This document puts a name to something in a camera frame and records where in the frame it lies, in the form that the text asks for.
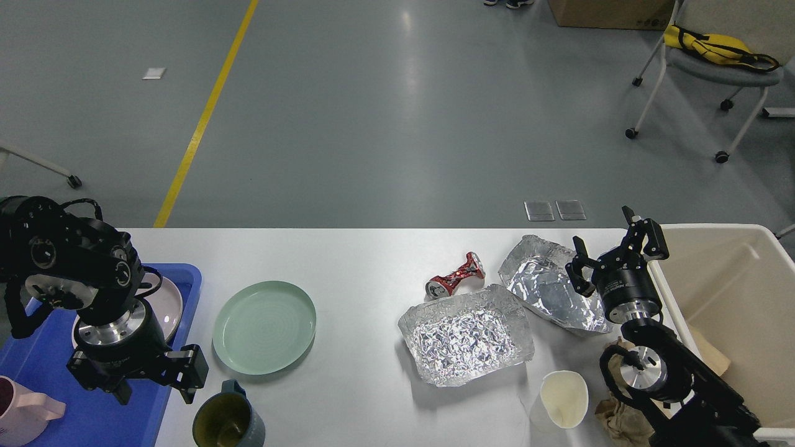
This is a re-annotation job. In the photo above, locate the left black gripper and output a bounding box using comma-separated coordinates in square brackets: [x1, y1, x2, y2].
[67, 302, 209, 405]

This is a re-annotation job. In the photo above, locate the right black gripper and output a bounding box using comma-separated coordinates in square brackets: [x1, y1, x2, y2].
[565, 205, 670, 323]

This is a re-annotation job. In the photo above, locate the dark teal mug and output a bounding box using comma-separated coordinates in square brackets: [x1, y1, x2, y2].
[191, 379, 266, 446]

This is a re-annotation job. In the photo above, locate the green plate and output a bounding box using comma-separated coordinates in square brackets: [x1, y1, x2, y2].
[212, 281, 317, 376]

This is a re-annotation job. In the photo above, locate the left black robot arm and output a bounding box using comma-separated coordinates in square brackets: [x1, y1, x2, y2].
[1, 196, 209, 405]

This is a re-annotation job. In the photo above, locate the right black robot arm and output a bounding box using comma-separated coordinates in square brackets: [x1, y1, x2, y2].
[565, 206, 764, 446]

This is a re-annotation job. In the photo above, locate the blue plastic tray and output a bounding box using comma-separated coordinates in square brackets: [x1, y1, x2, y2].
[2, 263, 202, 446]

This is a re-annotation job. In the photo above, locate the right floor plate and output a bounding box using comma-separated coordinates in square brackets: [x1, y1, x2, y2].
[555, 200, 587, 221]

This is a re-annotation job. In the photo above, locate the floor plate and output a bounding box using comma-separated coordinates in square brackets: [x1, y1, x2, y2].
[524, 201, 556, 222]
[555, 200, 587, 221]

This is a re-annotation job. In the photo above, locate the pink plate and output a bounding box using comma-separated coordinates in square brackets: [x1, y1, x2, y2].
[71, 277, 183, 348]

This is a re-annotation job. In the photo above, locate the rear foil tray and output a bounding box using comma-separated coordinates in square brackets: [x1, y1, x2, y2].
[497, 235, 614, 337]

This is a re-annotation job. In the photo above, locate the foil tray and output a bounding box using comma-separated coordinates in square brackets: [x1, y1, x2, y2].
[397, 284, 535, 387]
[497, 235, 614, 337]

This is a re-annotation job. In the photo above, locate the left floor plate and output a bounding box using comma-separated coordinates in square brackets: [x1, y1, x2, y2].
[524, 201, 556, 222]

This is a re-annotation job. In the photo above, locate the beige plastic bin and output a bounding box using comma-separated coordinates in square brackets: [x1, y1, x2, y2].
[649, 223, 794, 446]

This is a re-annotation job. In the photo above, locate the pink mug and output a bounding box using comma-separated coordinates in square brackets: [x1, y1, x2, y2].
[1, 376, 67, 446]

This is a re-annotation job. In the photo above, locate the white paper cup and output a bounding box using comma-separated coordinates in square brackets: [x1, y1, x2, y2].
[529, 370, 589, 432]

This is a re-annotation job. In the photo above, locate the crumpled brown paper bag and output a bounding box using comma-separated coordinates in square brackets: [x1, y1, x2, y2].
[594, 336, 654, 446]

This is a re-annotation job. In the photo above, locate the crushed red can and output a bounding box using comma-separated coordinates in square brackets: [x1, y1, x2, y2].
[425, 251, 486, 300]

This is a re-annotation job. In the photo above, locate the front foil tray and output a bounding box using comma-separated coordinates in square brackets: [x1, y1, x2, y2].
[397, 284, 535, 387]

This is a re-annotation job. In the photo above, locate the chair leg with caster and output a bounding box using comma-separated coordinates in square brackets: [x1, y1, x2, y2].
[1, 142, 83, 189]

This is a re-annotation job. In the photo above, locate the yellow bag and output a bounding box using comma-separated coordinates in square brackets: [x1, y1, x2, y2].
[663, 24, 781, 74]

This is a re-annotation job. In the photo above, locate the cardboard box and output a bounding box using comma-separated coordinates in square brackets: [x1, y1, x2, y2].
[548, 1, 675, 30]

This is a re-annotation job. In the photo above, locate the grey chair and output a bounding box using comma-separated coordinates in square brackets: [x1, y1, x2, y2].
[625, 1, 793, 164]

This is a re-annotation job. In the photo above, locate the person with black sneakers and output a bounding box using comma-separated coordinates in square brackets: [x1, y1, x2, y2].
[482, 0, 535, 9]

